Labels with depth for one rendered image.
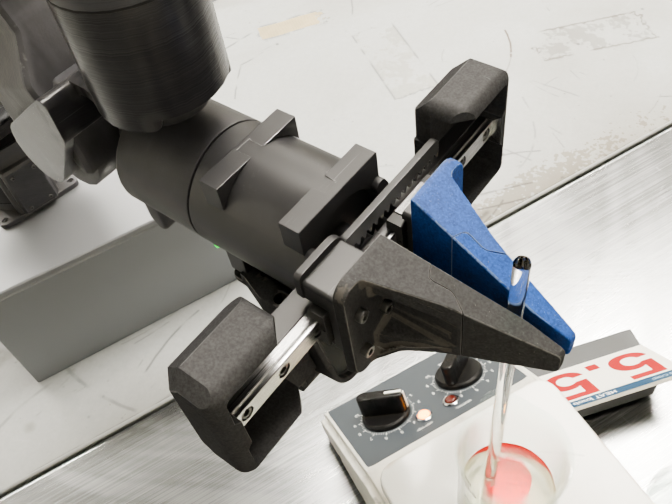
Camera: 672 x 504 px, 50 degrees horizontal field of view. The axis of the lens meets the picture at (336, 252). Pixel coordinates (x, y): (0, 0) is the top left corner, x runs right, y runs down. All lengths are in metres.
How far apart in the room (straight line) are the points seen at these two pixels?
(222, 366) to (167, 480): 0.32
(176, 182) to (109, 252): 0.25
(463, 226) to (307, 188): 0.06
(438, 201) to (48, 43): 0.19
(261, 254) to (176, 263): 0.30
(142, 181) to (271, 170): 0.07
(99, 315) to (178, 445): 0.12
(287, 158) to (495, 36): 0.57
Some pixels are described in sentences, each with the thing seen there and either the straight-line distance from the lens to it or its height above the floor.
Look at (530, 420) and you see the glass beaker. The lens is 0.37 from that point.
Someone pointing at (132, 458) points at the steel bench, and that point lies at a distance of 0.57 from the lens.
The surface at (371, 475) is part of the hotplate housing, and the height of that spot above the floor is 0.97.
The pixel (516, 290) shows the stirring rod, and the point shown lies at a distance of 0.24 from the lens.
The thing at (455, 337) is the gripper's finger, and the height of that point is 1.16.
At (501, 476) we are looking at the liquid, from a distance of 0.40.
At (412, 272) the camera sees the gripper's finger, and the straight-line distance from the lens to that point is 0.25.
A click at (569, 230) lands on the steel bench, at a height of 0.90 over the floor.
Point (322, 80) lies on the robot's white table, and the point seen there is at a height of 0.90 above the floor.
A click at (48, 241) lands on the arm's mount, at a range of 0.56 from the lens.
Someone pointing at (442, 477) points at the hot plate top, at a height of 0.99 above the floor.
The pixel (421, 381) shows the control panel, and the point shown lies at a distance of 0.50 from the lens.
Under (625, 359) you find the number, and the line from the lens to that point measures 0.56.
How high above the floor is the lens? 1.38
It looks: 51 degrees down
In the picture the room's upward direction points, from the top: 11 degrees counter-clockwise
